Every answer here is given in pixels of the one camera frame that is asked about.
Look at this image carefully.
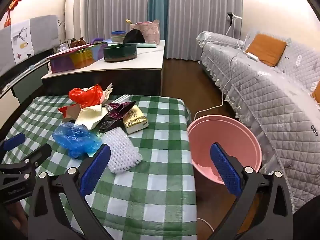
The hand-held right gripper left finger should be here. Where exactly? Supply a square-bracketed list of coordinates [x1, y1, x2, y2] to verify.
[28, 144, 112, 240]

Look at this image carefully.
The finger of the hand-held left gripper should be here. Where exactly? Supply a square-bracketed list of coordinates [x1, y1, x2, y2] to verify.
[0, 133, 26, 153]
[0, 144, 52, 183]

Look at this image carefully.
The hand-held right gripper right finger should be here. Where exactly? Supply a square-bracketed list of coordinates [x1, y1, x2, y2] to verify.
[210, 142, 293, 240]

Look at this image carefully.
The white foam net sleeve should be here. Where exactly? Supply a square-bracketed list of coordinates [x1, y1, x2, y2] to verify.
[101, 127, 143, 173]

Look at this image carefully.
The pink plastic bin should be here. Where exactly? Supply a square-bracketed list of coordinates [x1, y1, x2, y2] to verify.
[187, 115, 262, 184]

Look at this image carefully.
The blue plastic bag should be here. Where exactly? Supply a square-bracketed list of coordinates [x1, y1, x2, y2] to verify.
[52, 122, 103, 158]

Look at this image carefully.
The black plastic wrapper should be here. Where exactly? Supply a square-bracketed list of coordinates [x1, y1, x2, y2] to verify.
[99, 119, 125, 133]

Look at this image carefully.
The torn red cardboard piece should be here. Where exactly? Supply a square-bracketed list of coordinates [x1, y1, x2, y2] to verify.
[58, 105, 83, 122]

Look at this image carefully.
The white cloth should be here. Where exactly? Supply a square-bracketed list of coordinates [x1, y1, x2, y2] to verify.
[75, 104, 109, 130]

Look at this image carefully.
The dark maroon foil wrapper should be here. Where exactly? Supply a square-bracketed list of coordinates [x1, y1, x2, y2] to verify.
[107, 101, 137, 120]

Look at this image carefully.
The red plastic bag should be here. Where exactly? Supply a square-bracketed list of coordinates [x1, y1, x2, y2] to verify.
[69, 84, 104, 109]

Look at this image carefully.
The bundle of white straws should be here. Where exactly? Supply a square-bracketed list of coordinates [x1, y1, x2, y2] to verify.
[109, 94, 132, 104]

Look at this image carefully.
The torn white paper carton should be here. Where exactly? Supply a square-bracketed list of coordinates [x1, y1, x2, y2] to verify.
[102, 83, 114, 100]

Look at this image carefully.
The dark television cabinet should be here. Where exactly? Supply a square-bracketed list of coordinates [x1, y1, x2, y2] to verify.
[0, 52, 60, 130]

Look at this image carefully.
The green checked tablecloth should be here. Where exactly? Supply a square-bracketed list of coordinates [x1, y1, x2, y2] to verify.
[0, 94, 198, 240]

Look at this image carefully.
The long white rod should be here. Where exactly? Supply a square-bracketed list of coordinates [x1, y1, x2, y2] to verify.
[0, 57, 48, 93]

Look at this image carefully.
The grey quilted sofa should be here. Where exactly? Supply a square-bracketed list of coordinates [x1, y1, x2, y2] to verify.
[196, 31, 320, 213]

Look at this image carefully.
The colourful tin box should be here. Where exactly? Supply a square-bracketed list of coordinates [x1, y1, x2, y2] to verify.
[47, 42, 108, 73]

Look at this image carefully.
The white top coffee table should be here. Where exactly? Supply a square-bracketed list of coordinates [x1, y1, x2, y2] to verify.
[41, 40, 166, 97]

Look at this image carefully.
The grey television dust cover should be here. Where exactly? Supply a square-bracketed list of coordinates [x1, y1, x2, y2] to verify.
[0, 14, 59, 77]

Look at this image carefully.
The dark green round bowl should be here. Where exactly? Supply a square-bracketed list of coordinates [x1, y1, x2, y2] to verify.
[103, 43, 138, 63]

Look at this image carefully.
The orange cushion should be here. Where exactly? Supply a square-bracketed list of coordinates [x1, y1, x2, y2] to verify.
[245, 33, 287, 67]
[311, 80, 320, 104]

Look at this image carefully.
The black hat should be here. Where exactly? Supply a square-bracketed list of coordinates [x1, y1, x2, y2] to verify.
[123, 29, 146, 44]

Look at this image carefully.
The white standing air conditioner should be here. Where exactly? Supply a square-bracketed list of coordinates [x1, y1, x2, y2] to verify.
[64, 0, 87, 47]

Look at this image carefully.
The pink fabric basket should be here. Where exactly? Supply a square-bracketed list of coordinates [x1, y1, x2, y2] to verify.
[129, 19, 160, 45]

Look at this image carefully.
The grey curtain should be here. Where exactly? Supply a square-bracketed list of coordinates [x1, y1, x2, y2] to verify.
[166, 0, 243, 62]
[84, 0, 150, 42]

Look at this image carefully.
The teal curtain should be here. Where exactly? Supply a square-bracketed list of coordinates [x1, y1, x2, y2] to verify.
[147, 0, 170, 58]

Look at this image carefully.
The white cable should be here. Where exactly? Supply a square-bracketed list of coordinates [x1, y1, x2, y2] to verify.
[192, 55, 250, 120]
[197, 218, 215, 232]

